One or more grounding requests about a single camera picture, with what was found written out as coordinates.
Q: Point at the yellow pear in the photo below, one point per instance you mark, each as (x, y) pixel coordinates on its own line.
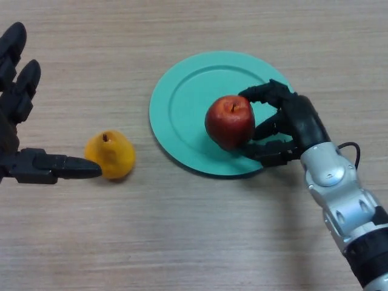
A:
(110, 154)

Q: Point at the green round plate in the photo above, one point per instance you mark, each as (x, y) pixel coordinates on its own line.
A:
(182, 121)

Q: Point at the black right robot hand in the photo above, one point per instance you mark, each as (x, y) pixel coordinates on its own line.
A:
(298, 121)

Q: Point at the red apple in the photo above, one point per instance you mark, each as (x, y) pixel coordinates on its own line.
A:
(230, 122)

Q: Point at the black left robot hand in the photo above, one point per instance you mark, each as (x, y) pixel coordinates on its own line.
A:
(13, 121)

